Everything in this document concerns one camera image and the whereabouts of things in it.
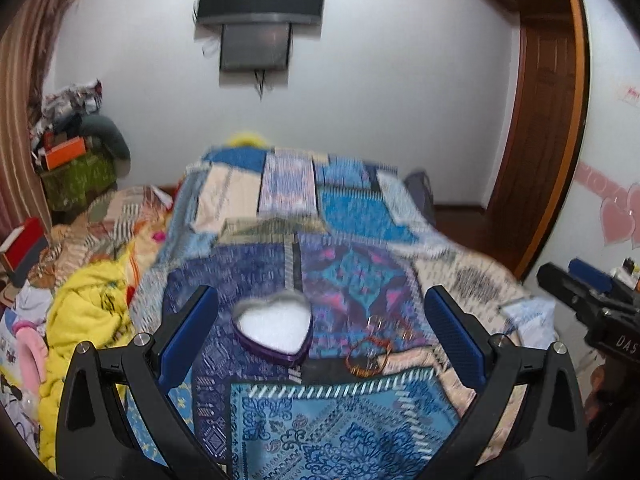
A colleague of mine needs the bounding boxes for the dark green pillow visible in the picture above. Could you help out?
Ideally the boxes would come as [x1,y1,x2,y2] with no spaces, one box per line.
[79,114,131,178]

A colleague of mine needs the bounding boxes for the small black wall monitor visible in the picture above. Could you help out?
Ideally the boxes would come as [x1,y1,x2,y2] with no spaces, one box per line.
[219,23,292,73]

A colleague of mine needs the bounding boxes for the blue patchwork bedspread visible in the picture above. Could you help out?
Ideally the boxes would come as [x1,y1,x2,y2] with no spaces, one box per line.
[131,146,556,479]

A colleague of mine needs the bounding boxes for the orange shoe box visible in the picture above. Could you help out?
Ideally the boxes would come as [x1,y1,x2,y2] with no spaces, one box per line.
[39,136,87,170]

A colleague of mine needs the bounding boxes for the red braided cord bracelet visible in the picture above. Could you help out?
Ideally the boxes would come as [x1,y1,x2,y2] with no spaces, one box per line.
[344,336,396,380]

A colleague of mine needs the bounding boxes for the striped brown curtain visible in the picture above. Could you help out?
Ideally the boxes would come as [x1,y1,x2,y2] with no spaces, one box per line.
[1,0,72,235]

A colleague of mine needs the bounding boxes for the pink plush toy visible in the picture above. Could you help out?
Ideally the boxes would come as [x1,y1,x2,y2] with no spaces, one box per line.
[13,321,48,396]

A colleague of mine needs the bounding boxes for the brown wooden door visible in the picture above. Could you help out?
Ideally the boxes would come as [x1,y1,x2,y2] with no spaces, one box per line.
[486,0,589,278]

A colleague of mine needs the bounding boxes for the purple heart-shaped tin box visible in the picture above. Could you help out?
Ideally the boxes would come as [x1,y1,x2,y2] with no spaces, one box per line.
[231,290,314,367]

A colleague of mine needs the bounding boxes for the red box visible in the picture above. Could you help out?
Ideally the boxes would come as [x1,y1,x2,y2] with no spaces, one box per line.
[1,217,48,287]

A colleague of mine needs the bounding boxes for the yellow cartoon blanket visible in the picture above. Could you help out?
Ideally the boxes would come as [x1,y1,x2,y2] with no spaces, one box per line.
[38,254,134,471]

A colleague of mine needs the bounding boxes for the green patterned storage box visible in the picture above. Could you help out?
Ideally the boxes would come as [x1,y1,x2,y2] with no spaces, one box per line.
[40,151,116,212]

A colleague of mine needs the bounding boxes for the pink heart wall sticker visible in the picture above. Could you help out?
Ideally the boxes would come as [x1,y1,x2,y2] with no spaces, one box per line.
[574,162,639,249]

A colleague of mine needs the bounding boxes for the dark blue chair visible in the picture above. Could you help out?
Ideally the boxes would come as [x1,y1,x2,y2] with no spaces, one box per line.
[404,170,436,226]

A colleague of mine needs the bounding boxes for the striped beige blanket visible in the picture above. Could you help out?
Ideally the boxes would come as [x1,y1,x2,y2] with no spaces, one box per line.
[27,185,174,290]

